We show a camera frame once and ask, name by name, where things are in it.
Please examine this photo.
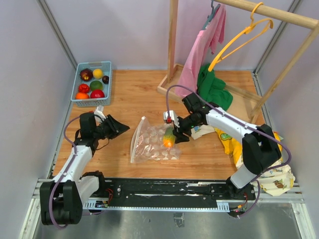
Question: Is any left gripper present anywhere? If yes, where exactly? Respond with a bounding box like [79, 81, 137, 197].
[93, 115, 130, 140]

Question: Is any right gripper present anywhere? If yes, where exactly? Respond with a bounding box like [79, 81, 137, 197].
[172, 114, 201, 143]

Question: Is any clear zip top bag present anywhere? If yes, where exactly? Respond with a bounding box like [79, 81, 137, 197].
[130, 116, 181, 163]

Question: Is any red fake fruit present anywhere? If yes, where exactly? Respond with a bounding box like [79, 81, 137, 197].
[90, 89, 105, 99]

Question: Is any orange round fake fruit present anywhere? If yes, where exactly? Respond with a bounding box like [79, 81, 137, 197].
[75, 92, 90, 100]

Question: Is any round green fake fruit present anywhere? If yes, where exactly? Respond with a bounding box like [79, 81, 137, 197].
[90, 80, 104, 91]

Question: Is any small dark purple fake fruit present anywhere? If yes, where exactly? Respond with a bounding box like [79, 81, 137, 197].
[102, 75, 110, 84]

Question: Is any yellow fake fruit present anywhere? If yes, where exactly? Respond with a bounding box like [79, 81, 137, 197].
[93, 69, 104, 79]

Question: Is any dark red fake apple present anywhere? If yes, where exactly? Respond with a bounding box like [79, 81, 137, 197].
[80, 68, 93, 82]

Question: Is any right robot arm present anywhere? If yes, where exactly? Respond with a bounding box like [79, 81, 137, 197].
[163, 93, 282, 199]

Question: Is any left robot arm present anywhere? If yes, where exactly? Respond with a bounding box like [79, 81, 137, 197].
[39, 110, 129, 229]

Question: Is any wooden clothes rack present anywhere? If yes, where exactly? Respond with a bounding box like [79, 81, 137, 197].
[157, 0, 319, 120]

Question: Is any green cloth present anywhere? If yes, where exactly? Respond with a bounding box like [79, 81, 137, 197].
[197, 64, 233, 111]

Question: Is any light blue plastic basket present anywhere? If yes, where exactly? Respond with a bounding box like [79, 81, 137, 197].
[71, 61, 113, 107]

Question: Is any pink shirt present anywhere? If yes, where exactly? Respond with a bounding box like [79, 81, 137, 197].
[178, 4, 226, 91]

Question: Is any dinosaur print cloth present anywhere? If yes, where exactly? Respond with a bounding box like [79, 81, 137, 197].
[191, 124, 295, 196]

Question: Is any yellow hanger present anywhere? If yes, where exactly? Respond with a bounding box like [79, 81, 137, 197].
[207, 1, 274, 72]

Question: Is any teal hanger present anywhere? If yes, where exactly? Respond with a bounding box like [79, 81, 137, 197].
[201, 0, 221, 30]

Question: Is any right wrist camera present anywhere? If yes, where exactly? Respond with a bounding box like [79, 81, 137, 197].
[163, 110, 179, 127]

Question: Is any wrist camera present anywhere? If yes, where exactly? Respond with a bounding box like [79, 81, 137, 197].
[163, 110, 179, 127]
[94, 105, 106, 123]

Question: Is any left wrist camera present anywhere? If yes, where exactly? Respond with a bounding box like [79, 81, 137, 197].
[94, 105, 106, 123]

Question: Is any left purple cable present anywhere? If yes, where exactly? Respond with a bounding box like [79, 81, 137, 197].
[49, 116, 83, 229]

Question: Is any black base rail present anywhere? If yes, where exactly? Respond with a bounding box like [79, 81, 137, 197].
[83, 178, 257, 213]

